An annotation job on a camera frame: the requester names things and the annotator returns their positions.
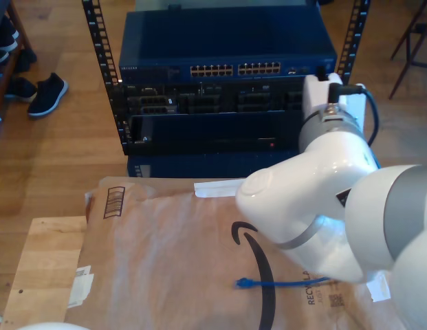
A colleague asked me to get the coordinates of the brown packing paper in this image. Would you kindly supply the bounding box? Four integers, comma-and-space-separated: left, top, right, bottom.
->
63, 175, 403, 330

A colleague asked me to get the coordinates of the dark shoe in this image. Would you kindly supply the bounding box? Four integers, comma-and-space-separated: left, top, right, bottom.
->
13, 47, 38, 74

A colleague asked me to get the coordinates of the dark sneaker white sole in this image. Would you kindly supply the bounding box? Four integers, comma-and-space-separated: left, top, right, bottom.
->
0, 15, 21, 66
3, 76, 39, 103
26, 71, 69, 118

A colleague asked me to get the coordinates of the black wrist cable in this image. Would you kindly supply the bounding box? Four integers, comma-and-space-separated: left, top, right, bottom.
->
327, 82, 382, 149

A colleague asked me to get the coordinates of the blue network switch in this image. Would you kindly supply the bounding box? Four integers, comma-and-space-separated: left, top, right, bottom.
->
118, 10, 338, 83

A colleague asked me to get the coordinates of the black rack frame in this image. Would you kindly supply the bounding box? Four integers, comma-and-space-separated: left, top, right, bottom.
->
81, 0, 372, 157

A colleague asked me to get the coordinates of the white paper label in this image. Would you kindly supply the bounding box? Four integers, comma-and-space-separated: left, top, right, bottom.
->
67, 264, 96, 309
366, 274, 393, 303

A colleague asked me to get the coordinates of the black rack server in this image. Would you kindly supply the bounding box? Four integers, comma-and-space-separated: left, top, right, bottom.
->
111, 81, 307, 116

